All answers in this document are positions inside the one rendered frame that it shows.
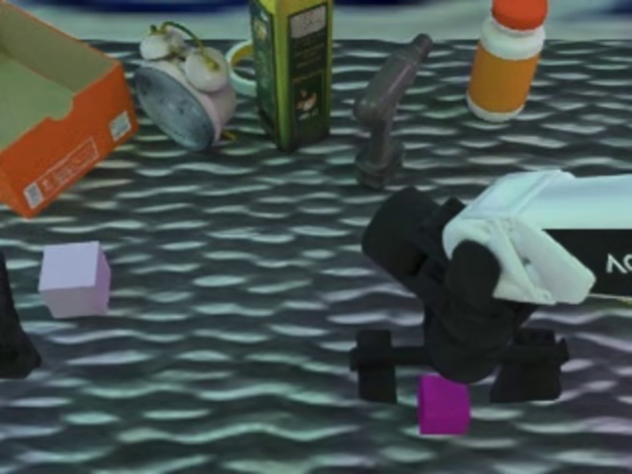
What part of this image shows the orange cardboard shoe box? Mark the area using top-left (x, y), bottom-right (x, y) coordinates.
top-left (0, 0), bottom-right (141, 219)

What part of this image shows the orange bottle with white label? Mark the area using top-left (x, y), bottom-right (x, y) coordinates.
top-left (465, 0), bottom-right (551, 122)

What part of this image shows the green yellow carton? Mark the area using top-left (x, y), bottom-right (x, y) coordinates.
top-left (248, 0), bottom-right (335, 152)

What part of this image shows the magenta cube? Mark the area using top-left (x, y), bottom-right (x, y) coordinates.
top-left (417, 373), bottom-right (471, 437)

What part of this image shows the white tape roll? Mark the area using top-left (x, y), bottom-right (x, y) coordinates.
top-left (225, 39), bottom-right (261, 96)

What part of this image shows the light pink cube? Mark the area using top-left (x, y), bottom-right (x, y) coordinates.
top-left (38, 240), bottom-right (113, 320)

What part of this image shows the grey power drill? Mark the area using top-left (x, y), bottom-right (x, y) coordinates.
top-left (352, 33), bottom-right (436, 191)

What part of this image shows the white twin-bell alarm clock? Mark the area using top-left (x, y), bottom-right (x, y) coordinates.
top-left (133, 20), bottom-right (239, 151)

